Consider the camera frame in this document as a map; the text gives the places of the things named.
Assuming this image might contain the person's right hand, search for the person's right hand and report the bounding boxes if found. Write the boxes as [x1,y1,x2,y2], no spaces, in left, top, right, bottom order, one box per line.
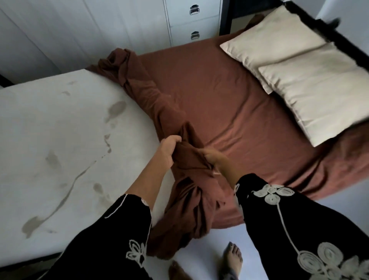
[198,147,229,173]

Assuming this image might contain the person's left hand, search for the person's left hand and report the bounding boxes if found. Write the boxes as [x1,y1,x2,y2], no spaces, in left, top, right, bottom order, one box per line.
[157,135,183,169]

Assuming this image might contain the brown bed sheet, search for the brown bed sheet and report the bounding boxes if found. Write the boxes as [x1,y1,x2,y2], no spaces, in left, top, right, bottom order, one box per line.
[86,14,369,260]

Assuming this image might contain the beige pillow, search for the beige pillow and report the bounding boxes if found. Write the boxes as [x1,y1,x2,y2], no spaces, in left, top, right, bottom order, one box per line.
[219,5,326,94]
[257,42,369,148]

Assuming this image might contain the person's left forearm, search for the person's left forearm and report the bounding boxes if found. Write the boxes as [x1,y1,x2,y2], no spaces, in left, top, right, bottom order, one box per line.
[125,153,173,211]

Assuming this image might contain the person's left foot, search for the person's left foot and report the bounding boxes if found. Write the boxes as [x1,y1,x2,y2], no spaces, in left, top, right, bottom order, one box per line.
[168,260,192,280]

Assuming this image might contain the black floral blouse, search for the black floral blouse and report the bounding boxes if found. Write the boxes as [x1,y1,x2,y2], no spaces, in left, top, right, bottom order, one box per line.
[43,173,369,280]

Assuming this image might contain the white mattress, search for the white mattress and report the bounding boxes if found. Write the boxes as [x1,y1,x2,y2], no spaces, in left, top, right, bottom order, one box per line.
[0,69,176,269]

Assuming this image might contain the light grey jeans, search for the light grey jeans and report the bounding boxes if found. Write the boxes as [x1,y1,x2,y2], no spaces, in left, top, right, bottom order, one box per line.
[219,267,239,280]

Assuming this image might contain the white wardrobe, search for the white wardrobe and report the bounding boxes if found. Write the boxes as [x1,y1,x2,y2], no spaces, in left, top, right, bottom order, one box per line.
[0,0,223,84]

